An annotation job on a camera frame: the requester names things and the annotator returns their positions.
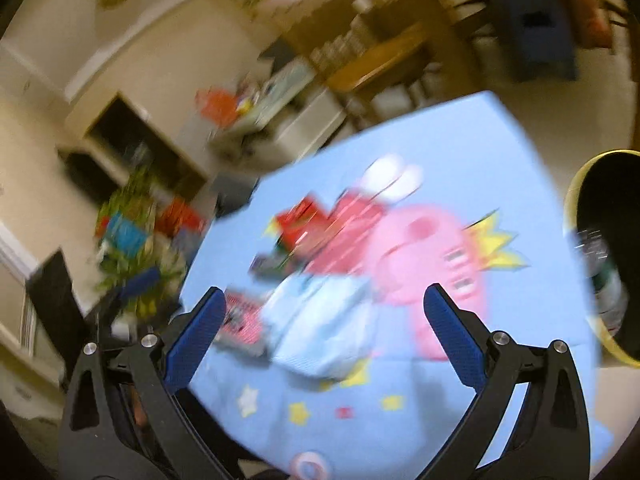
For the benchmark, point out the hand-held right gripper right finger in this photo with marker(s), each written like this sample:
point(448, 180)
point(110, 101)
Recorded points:
point(455, 340)

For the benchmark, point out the blue cartoon printed blanket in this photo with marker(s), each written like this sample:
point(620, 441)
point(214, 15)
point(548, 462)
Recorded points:
point(450, 160)

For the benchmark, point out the blue plastic stool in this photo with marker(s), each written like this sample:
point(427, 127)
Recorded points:
point(535, 25)

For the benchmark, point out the cream open cabinet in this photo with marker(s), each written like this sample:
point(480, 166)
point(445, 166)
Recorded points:
point(125, 140)

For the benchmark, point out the clear plastic bottle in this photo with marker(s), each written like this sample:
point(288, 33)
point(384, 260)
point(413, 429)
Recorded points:
point(602, 280)

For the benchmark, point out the wooden table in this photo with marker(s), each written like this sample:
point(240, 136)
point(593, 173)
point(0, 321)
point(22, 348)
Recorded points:
point(380, 60)

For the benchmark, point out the black chair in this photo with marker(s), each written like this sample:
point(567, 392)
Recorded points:
point(57, 305)

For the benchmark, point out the orange toy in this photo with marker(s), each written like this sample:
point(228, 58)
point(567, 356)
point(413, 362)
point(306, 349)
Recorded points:
point(217, 104)

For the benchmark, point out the light blue plastic bag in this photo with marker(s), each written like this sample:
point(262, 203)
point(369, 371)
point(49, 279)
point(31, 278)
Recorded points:
point(320, 330)

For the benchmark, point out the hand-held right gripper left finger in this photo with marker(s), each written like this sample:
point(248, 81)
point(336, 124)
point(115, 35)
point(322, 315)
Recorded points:
point(195, 340)

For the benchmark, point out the white low table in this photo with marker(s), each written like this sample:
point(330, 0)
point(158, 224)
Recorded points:
point(280, 125)

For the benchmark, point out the red patterned snack packet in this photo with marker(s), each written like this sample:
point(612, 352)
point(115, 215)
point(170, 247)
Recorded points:
point(242, 322)

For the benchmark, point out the dark small packet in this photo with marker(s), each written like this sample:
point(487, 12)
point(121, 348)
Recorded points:
point(270, 262)

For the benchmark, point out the black bin with yellow rim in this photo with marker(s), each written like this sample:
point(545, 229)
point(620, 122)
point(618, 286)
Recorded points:
point(607, 195)

